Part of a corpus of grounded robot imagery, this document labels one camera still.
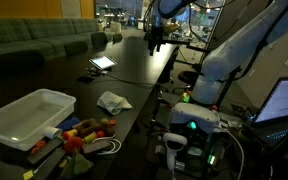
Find white VR headset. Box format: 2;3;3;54
168;102;221;134

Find white VR controller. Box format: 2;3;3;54
162;132;188;173

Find small green yellow object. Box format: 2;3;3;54
180;92;192;104

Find small dark ottoman stool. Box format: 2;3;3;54
112;33;123;44

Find black office chair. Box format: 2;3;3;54
177;70;202;88

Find open laptop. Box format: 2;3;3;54
248;76;288;149

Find brown plush toy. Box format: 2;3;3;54
72;117;117;138

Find tiny yellow piece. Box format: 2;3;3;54
58;159;69;169

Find yellow cylinder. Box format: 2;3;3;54
83;131;98;144

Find orange toy pieces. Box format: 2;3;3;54
30;139;47;155

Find black slanted pole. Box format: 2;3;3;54
215;0;288;108

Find orange yellow peg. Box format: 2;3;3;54
62;128;79;141

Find blue block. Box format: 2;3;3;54
56;116;81;132

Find small yellow block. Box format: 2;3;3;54
22;169;35;180

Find dark rectangular block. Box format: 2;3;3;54
33;148;67;180
26;138;64;165
82;139;113;155

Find white cup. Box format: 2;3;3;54
43;125;63;140

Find white headset cable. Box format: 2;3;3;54
217;128;246;180

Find clear plastic bin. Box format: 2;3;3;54
0;88;77;152

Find large dark ottoman stool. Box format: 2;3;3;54
90;31;109;51

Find green cloth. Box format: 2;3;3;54
62;153;95;179

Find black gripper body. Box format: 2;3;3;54
146;25;167;46

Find black camera stand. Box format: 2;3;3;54
163;37;215;73

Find tablet with lit screen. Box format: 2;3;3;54
88;55;118;71

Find white looped cable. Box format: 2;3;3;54
92;134;122;156

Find green plaid sofa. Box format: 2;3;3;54
0;18;100;79

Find black electronics box green lights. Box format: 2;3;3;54
147;131;226;178

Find orange fuzzy ball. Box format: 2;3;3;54
63;136;84;155

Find small black flat device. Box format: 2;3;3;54
76;74;96;84

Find white terry towel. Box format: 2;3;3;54
96;90;134;116

